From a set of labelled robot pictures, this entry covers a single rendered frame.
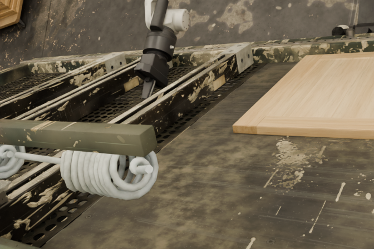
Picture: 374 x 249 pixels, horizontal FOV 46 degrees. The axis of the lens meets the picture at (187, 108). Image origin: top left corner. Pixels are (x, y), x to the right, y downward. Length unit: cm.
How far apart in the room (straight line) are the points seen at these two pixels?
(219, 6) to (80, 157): 246
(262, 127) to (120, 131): 61
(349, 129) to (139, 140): 60
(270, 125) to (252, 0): 191
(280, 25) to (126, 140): 232
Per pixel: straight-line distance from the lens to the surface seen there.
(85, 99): 133
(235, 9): 281
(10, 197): 78
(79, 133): 38
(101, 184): 46
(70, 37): 364
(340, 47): 143
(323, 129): 90
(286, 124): 93
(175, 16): 129
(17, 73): 222
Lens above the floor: 216
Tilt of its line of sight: 54 degrees down
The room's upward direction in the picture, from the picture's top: 59 degrees counter-clockwise
